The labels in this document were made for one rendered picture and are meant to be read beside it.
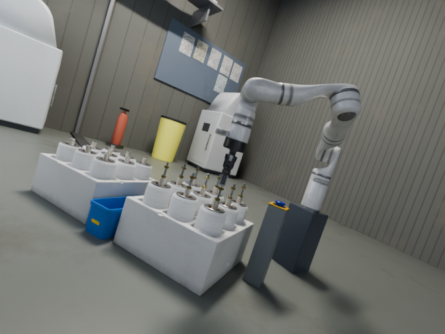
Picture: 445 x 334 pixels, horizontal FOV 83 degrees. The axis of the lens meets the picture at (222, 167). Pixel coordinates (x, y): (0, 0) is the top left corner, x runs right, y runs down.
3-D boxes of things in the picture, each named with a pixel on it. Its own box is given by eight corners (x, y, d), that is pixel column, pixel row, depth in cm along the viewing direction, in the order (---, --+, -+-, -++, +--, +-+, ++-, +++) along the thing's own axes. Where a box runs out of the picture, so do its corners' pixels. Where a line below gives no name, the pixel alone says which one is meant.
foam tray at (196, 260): (173, 225, 128) (183, 192, 127) (241, 260, 113) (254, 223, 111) (112, 242, 93) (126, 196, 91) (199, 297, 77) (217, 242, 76)
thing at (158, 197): (142, 236, 89) (156, 187, 88) (130, 224, 96) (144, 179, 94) (164, 234, 96) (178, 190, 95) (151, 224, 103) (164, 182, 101)
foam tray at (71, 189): (101, 188, 150) (110, 159, 148) (150, 213, 134) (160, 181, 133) (30, 190, 114) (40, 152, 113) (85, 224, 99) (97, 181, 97)
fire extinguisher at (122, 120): (120, 147, 355) (131, 111, 351) (125, 150, 337) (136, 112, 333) (103, 143, 341) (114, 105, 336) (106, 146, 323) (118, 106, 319)
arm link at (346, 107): (366, 108, 77) (347, 143, 100) (362, 83, 80) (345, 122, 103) (334, 111, 79) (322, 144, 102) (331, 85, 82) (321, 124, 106)
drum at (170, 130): (168, 158, 402) (179, 122, 397) (179, 165, 372) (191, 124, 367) (145, 153, 378) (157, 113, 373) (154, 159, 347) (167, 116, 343)
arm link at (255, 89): (246, 73, 76) (290, 79, 77) (242, 81, 85) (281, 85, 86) (243, 97, 77) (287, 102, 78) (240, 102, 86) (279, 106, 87)
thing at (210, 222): (198, 268, 80) (216, 215, 79) (179, 252, 86) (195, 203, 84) (216, 262, 88) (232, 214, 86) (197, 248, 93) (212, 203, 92)
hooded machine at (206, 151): (215, 170, 464) (238, 99, 453) (234, 179, 418) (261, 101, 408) (183, 162, 420) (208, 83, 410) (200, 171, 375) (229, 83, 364)
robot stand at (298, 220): (286, 256, 136) (304, 205, 134) (308, 272, 125) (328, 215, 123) (270, 257, 128) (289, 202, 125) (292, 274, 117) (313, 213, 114)
